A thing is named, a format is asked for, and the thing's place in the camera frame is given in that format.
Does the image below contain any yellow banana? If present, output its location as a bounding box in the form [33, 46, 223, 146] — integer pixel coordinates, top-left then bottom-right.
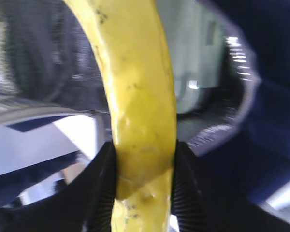
[66, 0, 176, 232]

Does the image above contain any navy and white lunch bag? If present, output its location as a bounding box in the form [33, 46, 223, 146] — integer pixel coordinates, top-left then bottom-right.
[0, 0, 290, 211]

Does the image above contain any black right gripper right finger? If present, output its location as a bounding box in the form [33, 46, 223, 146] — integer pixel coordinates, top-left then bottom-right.
[171, 142, 290, 232]

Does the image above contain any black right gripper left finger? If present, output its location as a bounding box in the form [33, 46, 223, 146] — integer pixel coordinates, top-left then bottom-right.
[0, 142, 116, 232]

